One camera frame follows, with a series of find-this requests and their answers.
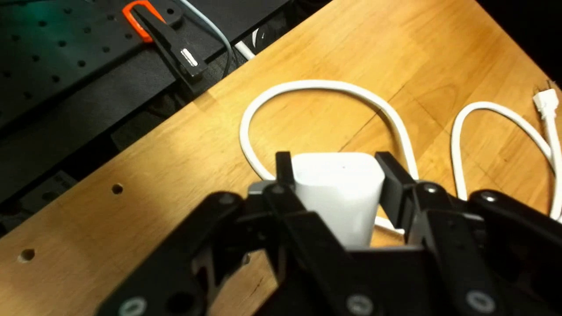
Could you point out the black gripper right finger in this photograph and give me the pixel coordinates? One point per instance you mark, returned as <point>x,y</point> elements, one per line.
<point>397,194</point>

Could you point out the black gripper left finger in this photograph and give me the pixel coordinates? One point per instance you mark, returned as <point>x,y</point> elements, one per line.
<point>285,177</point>

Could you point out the white charger head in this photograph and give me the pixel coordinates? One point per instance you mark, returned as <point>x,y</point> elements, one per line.
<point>344,189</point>

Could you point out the orange black clamp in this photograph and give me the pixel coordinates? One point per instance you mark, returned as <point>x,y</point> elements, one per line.
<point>151,26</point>

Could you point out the black perforated breadboard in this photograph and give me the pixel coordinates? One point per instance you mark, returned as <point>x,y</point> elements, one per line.
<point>70,68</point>

